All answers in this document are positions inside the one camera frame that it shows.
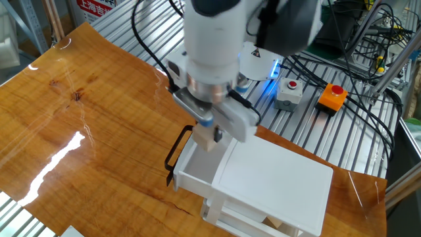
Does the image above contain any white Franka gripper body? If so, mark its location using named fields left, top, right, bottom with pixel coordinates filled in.
left=165, top=52, right=261, bottom=144

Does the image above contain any light wooden cube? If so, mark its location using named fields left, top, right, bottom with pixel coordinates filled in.
left=191, top=124, right=220, bottom=153

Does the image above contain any white drawer with black handle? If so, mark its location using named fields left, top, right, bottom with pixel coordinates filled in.
left=164, top=124, right=236, bottom=199

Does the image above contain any white plain drawer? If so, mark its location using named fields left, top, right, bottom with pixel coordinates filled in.
left=201, top=210, right=274, bottom=237

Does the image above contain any grey box with red button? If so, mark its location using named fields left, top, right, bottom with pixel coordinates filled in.
left=274, top=78, right=304, bottom=113

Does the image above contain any orange box with red button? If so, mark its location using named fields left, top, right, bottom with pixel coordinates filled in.
left=314, top=83, right=349, bottom=117

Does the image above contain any wooden block inside cabinet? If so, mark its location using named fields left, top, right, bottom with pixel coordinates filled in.
left=262, top=217, right=284, bottom=230

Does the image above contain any glossy wood-grain mat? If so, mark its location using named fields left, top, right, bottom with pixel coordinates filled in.
left=0, top=22, right=388, bottom=237

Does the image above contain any black device box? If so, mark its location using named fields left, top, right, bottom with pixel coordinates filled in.
left=315, top=1, right=361, bottom=56

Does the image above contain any grey metal pole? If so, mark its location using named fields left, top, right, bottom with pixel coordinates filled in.
left=343, top=0, right=384, bottom=63

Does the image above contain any red and white sign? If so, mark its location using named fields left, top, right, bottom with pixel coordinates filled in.
left=76, top=0, right=118, bottom=24

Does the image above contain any white paper sheet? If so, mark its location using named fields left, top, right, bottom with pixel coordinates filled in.
left=60, top=225, right=86, bottom=237

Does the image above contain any pale green object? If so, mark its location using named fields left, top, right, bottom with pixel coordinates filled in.
left=403, top=117, right=421, bottom=149

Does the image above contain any wooden pole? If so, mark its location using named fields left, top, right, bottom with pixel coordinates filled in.
left=41, top=0, right=66, bottom=43

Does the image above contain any grey perforated steel upright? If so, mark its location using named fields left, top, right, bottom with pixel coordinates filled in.
left=0, top=0, right=50, bottom=55

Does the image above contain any white foam piece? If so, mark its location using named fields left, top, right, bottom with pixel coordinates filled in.
left=0, top=3, right=21, bottom=70

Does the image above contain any short black camera cable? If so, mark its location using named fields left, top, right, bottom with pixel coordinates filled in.
left=228, top=89, right=262, bottom=126

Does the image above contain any silver camera with blue caps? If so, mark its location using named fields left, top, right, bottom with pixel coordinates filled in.
left=172, top=88, right=215, bottom=128

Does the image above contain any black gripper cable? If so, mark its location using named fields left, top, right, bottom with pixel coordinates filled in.
left=131, top=0, right=180, bottom=93

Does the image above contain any white plastic drawer cabinet frame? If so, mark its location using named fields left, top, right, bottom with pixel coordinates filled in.
left=200, top=133, right=334, bottom=237

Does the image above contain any slanted aluminium profile post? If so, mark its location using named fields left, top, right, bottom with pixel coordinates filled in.
left=368, top=31, right=421, bottom=99

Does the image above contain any aluminium frame rail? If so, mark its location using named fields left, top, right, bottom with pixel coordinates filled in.
left=384, top=161, right=421, bottom=211

